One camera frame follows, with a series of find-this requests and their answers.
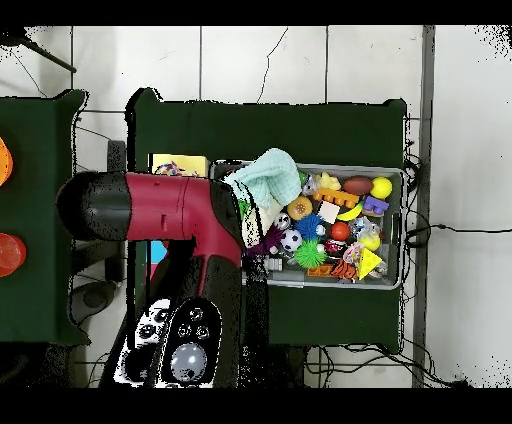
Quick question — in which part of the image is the cream knitted cloth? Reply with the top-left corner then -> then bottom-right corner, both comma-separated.
241,199 -> 283,247

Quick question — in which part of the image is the light blue knitted cloth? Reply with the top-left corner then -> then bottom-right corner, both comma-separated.
223,147 -> 303,209

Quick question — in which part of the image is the colourful spotted cloth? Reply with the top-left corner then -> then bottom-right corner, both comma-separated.
153,160 -> 199,178

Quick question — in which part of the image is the wooden box with three holes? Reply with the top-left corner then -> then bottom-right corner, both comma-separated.
145,152 -> 211,281

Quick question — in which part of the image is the shallow mesh bin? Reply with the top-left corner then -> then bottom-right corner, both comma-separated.
211,158 -> 408,291

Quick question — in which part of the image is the black and white soccer ball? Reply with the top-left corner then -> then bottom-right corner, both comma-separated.
279,228 -> 304,253

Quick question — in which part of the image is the blue spiky toy with eyes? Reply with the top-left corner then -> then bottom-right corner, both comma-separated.
293,213 -> 327,241

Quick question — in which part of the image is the green spiky ball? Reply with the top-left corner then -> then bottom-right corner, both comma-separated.
293,238 -> 327,269

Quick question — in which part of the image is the dark green tablecloth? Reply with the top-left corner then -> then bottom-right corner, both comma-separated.
125,87 -> 409,355
0,88 -> 91,347

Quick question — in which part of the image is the orange-red ball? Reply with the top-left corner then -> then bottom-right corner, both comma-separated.
329,220 -> 352,242

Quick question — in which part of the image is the yellow toy banana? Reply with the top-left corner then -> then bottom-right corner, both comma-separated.
336,201 -> 364,222

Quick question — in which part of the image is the orange tiger plush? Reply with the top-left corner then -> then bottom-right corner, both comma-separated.
329,257 -> 360,281

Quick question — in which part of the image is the yellow cheese wedge toy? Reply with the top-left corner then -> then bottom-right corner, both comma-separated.
357,247 -> 384,281

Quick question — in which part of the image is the yellow ball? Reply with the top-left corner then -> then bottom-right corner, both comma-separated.
369,176 -> 394,200

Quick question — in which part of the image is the red plastic cup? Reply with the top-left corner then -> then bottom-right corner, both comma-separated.
0,232 -> 28,278

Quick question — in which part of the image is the black metal rod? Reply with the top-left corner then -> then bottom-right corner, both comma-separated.
0,26 -> 78,74

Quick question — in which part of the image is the orange plastic cup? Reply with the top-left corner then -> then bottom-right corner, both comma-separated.
0,135 -> 14,187

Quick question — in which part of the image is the black power cable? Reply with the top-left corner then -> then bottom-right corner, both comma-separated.
405,223 -> 512,246

